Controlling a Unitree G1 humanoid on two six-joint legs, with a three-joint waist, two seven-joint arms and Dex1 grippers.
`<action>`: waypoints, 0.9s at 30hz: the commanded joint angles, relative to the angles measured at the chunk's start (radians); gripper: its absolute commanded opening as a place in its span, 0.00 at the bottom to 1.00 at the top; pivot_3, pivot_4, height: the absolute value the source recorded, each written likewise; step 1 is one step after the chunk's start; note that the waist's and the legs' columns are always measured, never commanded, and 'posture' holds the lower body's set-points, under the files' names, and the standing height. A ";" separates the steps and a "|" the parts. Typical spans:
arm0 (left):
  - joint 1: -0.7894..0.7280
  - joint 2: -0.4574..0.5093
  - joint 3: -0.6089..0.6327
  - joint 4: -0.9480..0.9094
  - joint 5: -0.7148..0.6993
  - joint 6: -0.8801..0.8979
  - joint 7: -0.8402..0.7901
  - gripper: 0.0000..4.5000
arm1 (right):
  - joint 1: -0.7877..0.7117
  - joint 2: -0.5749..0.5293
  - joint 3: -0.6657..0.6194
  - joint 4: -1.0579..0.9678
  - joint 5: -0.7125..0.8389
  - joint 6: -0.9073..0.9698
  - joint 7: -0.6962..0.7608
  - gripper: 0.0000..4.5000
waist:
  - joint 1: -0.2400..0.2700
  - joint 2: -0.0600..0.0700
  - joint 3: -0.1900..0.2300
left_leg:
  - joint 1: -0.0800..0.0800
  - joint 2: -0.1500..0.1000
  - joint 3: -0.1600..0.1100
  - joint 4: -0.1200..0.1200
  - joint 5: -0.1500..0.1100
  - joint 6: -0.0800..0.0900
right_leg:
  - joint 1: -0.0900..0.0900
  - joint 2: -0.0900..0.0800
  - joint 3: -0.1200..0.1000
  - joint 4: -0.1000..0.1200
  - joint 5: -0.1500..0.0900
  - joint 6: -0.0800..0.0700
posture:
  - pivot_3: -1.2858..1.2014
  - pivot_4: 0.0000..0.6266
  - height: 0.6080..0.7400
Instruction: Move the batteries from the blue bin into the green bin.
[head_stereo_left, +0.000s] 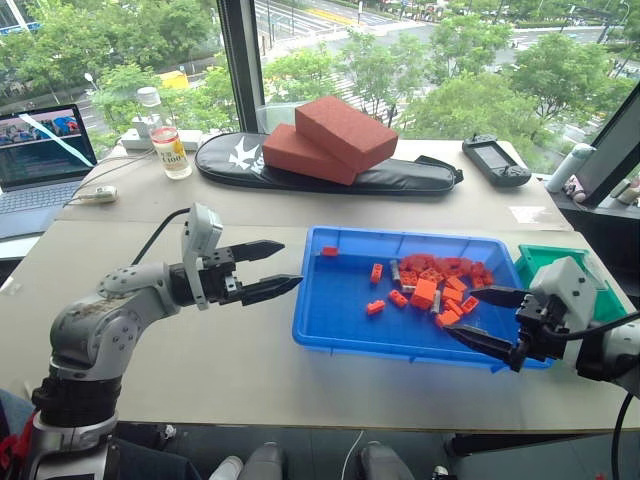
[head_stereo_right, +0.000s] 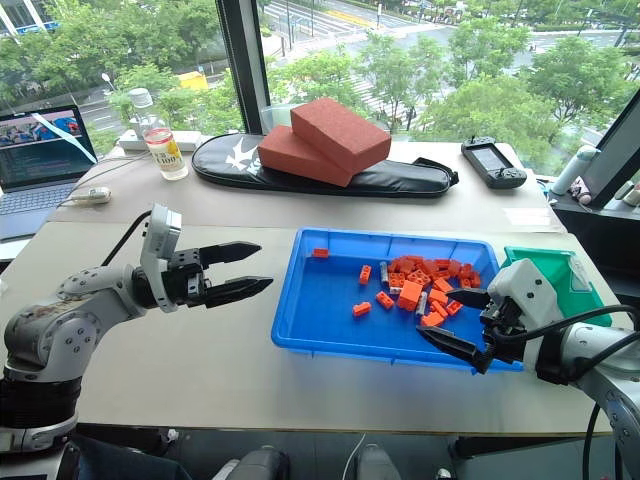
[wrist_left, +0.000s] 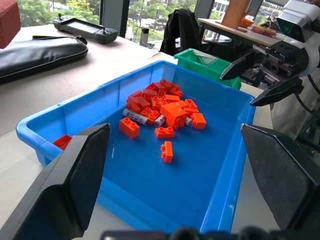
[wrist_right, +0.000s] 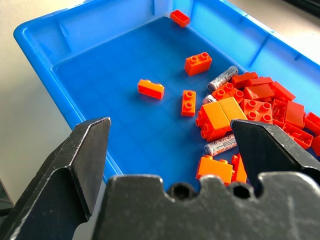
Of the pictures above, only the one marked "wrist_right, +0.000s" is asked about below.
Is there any silver AA battery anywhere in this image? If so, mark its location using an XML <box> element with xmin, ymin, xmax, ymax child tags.
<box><xmin>202</xmin><ymin>94</ymin><xmax>218</xmax><ymax>105</ymax></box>
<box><xmin>207</xmin><ymin>65</ymin><xmax>240</xmax><ymax>93</ymax></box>
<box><xmin>203</xmin><ymin>134</ymin><xmax>238</xmax><ymax>157</ymax></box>

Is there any orange toy brick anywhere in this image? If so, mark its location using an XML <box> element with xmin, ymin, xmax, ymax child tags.
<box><xmin>184</xmin><ymin>51</ymin><xmax>213</xmax><ymax>77</ymax></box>
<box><xmin>303</xmin><ymin>111</ymin><xmax>320</xmax><ymax>137</ymax></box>
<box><xmin>240</xmin><ymin>98</ymin><xmax>274</xmax><ymax>125</ymax></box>
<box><xmin>195</xmin><ymin>154</ymin><xmax>234</xmax><ymax>186</ymax></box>
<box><xmin>170</xmin><ymin>9</ymin><xmax>191</xmax><ymax>28</ymax></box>
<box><xmin>310</xmin><ymin>135</ymin><xmax>320</xmax><ymax>157</ymax></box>
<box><xmin>282</xmin><ymin>122</ymin><xmax>314</xmax><ymax>150</ymax></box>
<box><xmin>137</xmin><ymin>79</ymin><xmax>165</xmax><ymax>100</ymax></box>
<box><xmin>211</xmin><ymin>82</ymin><xmax>245</xmax><ymax>104</ymax></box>
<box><xmin>218</xmin><ymin>96</ymin><xmax>249</xmax><ymax>122</ymax></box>
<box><xmin>243</xmin><ymin>83</ymin><xmax>276</xmax><ymax>101</ymax></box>
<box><xmin>247</xmin><ymin>76</ymin><xmax>274</xmax><ymax>87</ymax></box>
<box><xmin>195</xmin><ymin>101</ymin><xmax>234</xmax><ymax>142</ymax></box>
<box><xmin>180</xmin><ymin>90</ymin><xmax>197</xmax><ymax>118</ymax></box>
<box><xmin>271</xmin><ymin>99</ymin><xmax>287</xmax><ymax>129</ymax></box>
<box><xmin>230</xmin><ymin>71</ymin><xmax>259</xmax><ymax>90</ymax></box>
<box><xmin>269</xmin><ymin>80</ymin><xmax>297</xmax><ymax>102</ymax></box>
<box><xmin>284</xmin><ymin>100</ymin><xmax>306</xmax><ymax>130</ymax></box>
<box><xmin>230</xmin><ymin>153</ymin><xmax>249</xmax><ymax>184</ymax></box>

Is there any blue plastic bin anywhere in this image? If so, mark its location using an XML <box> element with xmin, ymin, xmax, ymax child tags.
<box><xmin>13</xmin><ymin>0</ymin><xmax>320</xmax><ymax>192</ymax></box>

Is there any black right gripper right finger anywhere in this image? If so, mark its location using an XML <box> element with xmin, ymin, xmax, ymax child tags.
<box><xmin>230</xmin><ymin>118</ymin><xmax>320</xmax><ymax>194</ymax></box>

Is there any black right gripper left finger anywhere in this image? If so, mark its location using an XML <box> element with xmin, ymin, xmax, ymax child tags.
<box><xmin>0</xmin><ymin>116</ymin><xmax>112</xmax><ymax>240</ymax></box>

